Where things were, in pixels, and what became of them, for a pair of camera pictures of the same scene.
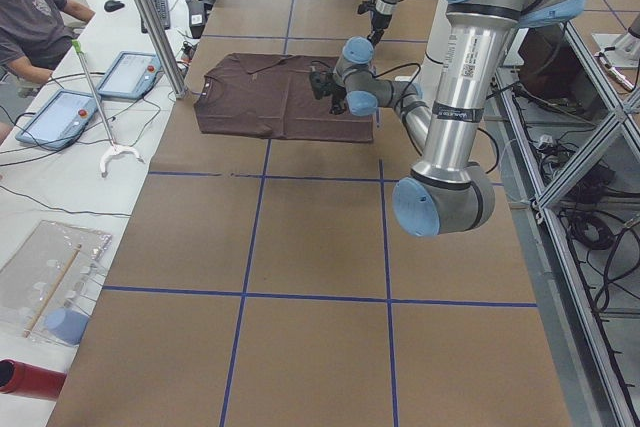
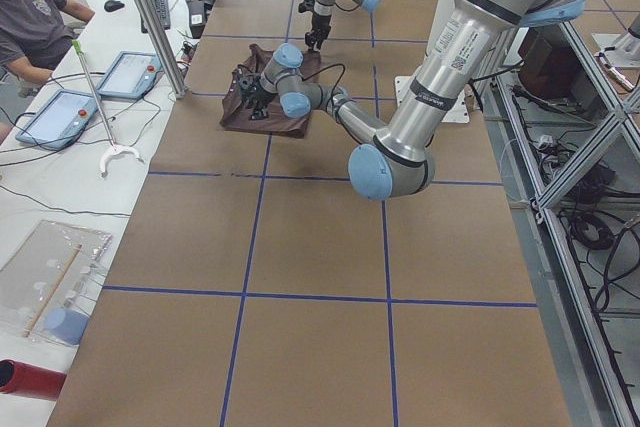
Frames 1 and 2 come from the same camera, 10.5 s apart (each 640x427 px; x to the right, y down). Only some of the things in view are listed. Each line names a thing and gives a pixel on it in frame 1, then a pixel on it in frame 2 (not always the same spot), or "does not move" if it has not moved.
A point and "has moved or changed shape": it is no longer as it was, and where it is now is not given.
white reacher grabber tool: [115, 149] does not move
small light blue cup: [66, 324] does not move
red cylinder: [19, 378] does not move
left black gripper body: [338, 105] -> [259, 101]
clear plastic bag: [48, 282] does not move
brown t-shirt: [270, 96] has moved or changed shape
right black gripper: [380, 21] -> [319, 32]
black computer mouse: [112, 5] does not move
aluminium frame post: [151, 11] does not move
